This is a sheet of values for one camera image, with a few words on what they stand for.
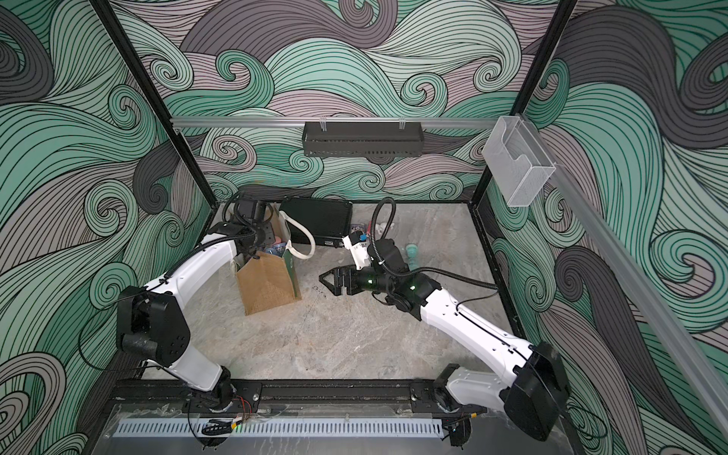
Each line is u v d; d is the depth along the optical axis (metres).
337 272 0.62
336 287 0.62
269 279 0.85
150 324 0.44
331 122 0.93
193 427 0.69
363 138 0.96
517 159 0.78
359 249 0.66
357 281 0.63
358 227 1.10
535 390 0.38
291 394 0.74
